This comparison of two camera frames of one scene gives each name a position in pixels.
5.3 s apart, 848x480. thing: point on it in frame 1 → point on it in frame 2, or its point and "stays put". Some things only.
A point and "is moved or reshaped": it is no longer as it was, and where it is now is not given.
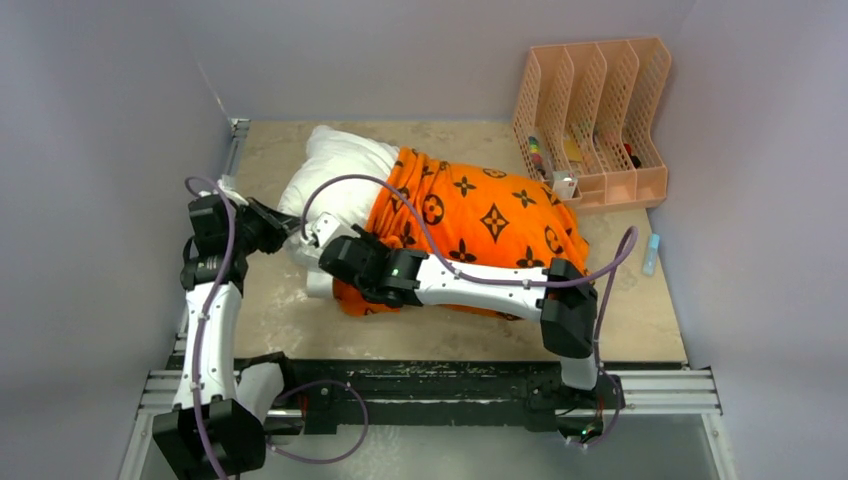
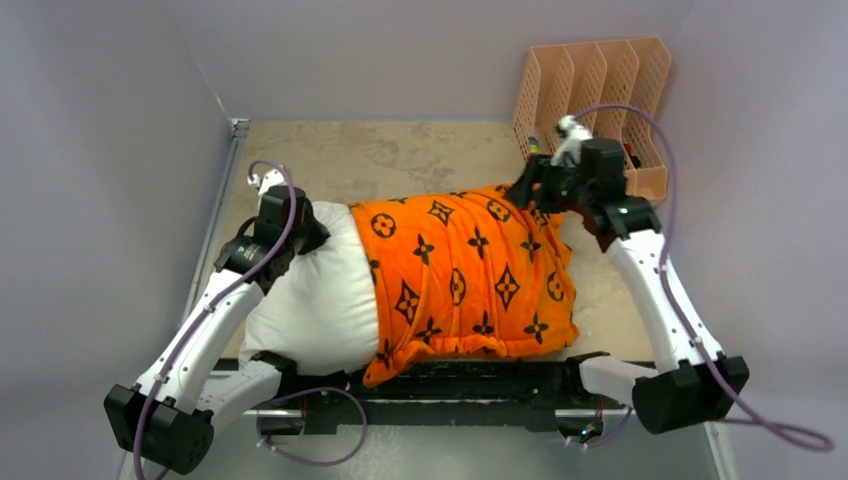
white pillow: x=331 y=153 → x=321 y=312
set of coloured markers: x=536 y=155 stays put
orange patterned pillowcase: x=490 y=222 is moved or reshaped
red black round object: x=635 y=160 stays put
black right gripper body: x=368 y=241 → x=564 y=183
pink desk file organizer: x=595 y=108 stays put
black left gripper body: x=256 y=229 → x=309 y=234
